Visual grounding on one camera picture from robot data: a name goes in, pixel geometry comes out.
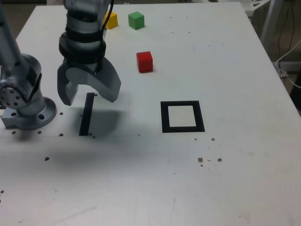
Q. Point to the yellow cube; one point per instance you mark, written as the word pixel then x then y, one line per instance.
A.
pixel 112 21

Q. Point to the white plastic chair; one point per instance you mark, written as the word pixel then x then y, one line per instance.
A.
pixel 252 7

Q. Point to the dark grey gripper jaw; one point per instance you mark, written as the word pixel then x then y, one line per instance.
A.
pixel 63 89

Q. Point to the red cube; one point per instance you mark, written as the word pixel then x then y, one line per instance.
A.
pixel 144 62

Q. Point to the black tape strip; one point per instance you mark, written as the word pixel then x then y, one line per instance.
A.
pixel 86 115

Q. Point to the green cube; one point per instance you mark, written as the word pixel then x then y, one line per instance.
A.
pixel 136 21

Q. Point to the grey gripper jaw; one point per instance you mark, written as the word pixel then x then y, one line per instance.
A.
pixel 105 82

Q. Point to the white metal frame leg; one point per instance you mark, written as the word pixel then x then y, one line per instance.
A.
pixel 268 21

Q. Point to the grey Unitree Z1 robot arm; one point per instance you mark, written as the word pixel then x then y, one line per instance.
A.
pixel 23 70

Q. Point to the black tape square outline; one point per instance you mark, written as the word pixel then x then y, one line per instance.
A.
pixel 164 117

